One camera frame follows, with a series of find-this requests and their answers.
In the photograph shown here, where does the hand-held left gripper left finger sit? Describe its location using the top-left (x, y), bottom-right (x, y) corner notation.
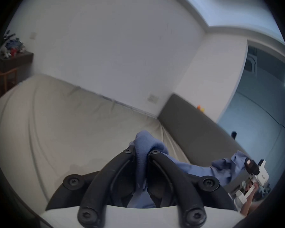
top-left (46, 148), bottom-right (137, 225)

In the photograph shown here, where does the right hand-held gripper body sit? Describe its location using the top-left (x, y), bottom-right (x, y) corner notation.
top-left (235, 159), bottom-right (272, 206)

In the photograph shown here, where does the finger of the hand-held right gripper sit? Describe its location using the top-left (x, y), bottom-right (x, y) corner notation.
top-left (244, 159), bottom-right (260, 176)

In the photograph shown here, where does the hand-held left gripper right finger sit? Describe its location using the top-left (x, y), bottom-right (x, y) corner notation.
top-left (146, 150), bottom-right (238, 226)

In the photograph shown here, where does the blue shirt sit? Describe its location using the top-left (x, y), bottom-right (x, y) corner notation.
top-left (126, 130), bottom-right (253, 209)

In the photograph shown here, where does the person's right hand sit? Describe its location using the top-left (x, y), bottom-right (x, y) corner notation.
top-left (240, 183), bottom-right (260, 216)

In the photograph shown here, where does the dark grey padded headboard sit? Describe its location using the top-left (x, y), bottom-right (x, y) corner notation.
top-left (158, 93), bottom-right (255, 192)

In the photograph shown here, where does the bed with beige sheet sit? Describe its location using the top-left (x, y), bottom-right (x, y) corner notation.
top-left (0, 74), bottom-right (193, 223)

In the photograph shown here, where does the wooden chair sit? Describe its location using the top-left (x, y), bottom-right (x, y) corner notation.
top-left (0, 68), bottom-right (18, 93)

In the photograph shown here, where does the dark wooden side table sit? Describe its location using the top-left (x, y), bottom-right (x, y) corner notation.
top-left (0, 31), bottom-right (34, 93)

